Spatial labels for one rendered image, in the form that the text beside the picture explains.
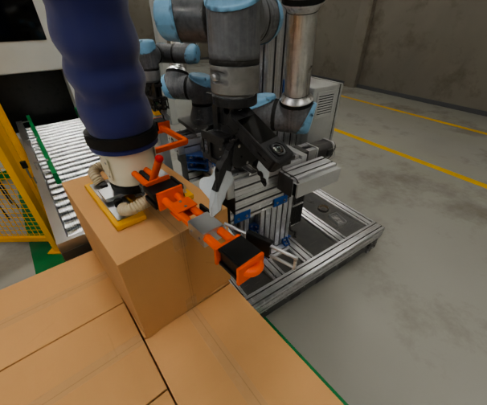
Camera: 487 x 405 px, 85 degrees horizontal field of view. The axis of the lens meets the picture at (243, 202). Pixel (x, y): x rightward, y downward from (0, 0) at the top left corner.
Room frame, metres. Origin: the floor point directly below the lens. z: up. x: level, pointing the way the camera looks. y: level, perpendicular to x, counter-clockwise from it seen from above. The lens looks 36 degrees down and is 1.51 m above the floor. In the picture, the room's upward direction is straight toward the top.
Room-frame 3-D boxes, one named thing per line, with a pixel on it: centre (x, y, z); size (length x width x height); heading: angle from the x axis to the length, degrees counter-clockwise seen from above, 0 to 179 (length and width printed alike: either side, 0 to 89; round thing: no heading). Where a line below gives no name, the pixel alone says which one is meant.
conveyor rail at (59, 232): (1.84, 1.63, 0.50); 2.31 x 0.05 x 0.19; 39
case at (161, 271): (0.85, 0.41, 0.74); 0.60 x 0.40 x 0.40; 42
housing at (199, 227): (0.51, 0.10, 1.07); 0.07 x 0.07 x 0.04; 42
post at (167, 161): (1.90, 0.61, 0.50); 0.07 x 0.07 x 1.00; 39
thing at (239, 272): (0.40, 0.01, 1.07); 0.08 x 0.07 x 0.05; 42
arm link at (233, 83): (0.44, 0.02, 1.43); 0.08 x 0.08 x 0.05
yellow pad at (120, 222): (0.79, 0.48, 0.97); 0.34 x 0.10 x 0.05; 42
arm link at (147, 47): (1.24, 0.40, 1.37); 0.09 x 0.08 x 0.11; 167
